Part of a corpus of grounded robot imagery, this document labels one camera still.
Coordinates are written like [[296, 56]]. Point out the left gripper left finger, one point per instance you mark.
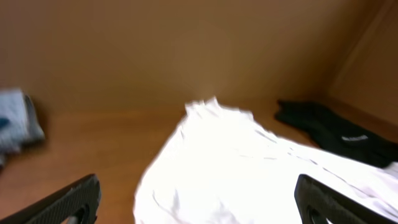
[[78, 202]]

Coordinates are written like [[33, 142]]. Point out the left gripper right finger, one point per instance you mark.
[[319, 204]]

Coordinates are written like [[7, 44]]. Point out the white t-shirt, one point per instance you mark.
[[221, 166]]

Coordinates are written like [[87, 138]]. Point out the black garment with logo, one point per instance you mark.
[[337, 135]]

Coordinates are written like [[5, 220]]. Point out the light grey folded garment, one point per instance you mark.
[[19, 123]]

